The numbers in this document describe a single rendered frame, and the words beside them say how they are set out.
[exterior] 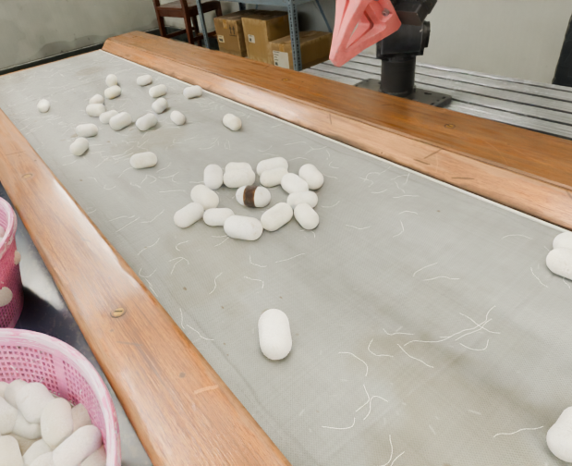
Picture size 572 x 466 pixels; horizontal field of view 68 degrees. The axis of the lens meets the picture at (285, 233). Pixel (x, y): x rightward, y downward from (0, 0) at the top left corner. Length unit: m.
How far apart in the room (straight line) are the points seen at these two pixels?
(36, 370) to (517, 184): 0.43
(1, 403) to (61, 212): 0.20
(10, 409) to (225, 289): 0.17
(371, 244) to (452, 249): 0.07
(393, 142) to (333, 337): 0.28
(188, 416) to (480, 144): 0.38
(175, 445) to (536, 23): 2.40
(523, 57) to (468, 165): 2.09
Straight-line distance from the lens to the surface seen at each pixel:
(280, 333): 0.29
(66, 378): 0.34
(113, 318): 0.34
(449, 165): 0.48
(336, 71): 1.07
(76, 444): 0.31
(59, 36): 4.99
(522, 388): 0.31
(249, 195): 0.44
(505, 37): 2.57
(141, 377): 0.29
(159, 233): 0.45
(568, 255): 0.37
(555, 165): 0.48
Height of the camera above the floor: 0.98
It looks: 37 degrees down
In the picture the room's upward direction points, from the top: 8 degrees counter-clockwise
